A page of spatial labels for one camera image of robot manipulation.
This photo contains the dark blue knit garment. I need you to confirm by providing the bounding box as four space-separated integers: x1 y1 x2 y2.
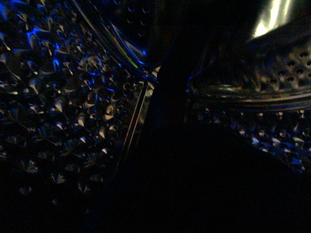
86 61 311 233

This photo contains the stainless steel drum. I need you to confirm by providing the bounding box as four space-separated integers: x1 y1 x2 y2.
0 0 311 233

